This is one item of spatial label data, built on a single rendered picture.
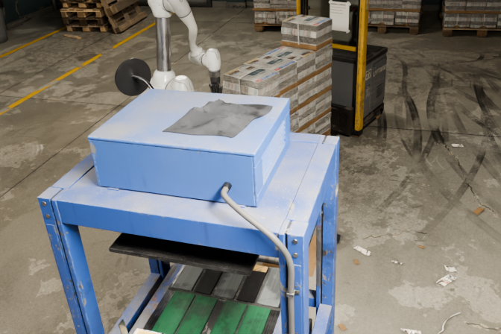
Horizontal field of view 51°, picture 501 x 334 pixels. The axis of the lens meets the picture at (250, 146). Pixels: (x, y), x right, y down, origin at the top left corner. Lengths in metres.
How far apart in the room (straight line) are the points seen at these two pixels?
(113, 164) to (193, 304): 0.89
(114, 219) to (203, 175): 0.35
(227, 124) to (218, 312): 0.99
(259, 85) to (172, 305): 2.13
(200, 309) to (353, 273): 1.62
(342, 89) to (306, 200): 3.91
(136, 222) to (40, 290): 2.34
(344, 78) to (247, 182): 3.96
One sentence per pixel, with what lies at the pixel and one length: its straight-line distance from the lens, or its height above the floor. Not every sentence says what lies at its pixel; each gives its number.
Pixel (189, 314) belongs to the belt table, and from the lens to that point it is 2.45.
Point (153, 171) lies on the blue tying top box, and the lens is 1.80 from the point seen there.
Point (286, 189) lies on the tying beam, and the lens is 1.81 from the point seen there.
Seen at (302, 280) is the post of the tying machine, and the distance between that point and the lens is 1.70.
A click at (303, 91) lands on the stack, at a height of 0.75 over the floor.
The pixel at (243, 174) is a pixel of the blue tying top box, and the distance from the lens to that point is 1.67.
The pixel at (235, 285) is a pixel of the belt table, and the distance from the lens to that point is 2.56.
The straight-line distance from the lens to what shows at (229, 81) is 4.30.
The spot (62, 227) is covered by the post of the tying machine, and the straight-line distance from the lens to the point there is 2.00.
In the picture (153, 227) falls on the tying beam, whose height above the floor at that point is 1.50.
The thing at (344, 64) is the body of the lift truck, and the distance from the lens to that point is 5.50.
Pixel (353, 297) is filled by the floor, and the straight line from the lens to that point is 3.66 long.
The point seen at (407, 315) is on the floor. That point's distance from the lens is 3.60.
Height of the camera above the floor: 2.52
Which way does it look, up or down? 28 degrees down
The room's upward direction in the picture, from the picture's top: 3 degrees counter-clockwise
